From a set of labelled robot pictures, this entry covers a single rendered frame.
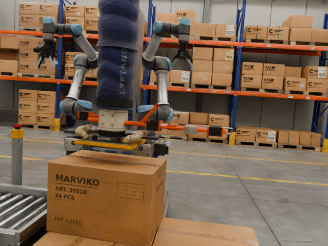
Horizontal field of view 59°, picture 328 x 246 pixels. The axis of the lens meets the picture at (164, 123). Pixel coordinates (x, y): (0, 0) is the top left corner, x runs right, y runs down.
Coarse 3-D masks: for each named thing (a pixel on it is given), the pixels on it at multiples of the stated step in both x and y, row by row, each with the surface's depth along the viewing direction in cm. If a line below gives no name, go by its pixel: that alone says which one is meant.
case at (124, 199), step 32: (64, 160) 168; (96, 160) 173; (128, 160) 179; (160, 160) 185; (64, 192) 161; (96, 192) 158; (128, 192) 154; (160, 192) 176; (64, 224) 163; (96, 224) 159; (128, 224) 156
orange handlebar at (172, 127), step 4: (92, 116) 202; (96, 116) 202; (88, 120) 173; (92, 120) 172; (96, 120) 172; (124, 124) 169; (128, 124) 169; (132, 124) 168; (136, 124) 167; (140, 124) 167; (144, 124) 166; (160, 124) 165; (164, 124) 169; (168, 124) 164; (172, 124) 164; (176, 124) 166; (168, 128) 164; (172, 128) 164; (176, 128) 163; (180, 128) 163; (200, 128) 161; (204, 128) 161; (224, 132) 159
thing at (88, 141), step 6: (96, 138) 166; (84, 144) 162; (90, 144) 162; (96, 144) 161; (102, 144) 160; (108, 144) 160; (114, 144) 159; (120, 144) 160; (126, 144) 159; (132, 144) 163
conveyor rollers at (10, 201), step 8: (0, 200) 207; (8, 200) 204; (16, 200) 210; (24, 200) 207; (32, 200) 214; (40, 200) 209; (0, 208) 193; (8, 208) 191; (16, 208) 195; (24, 208) 192; (32, 208) 198; (40, 208) 194; (0, 216) 181; (8, 216) 188; (16, 216) 182; (32, 216) 184; (0, 224) 169; (8, 224) 174; (16, 224) 170; (24, 224) 175
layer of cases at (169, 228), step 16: (160, 224) 184; (176, 224) 186; (192, 224) 187; (208, 224) 189; (48, 240) 156; (64, 240) 157; (80, 240) 158; (96, 240) 159; (160, 240) 164; (176, 240) 165; (192, 240) 166; (208, 240) 168; (224, 240) 169; (240, 240) 170; (256, 240) 172
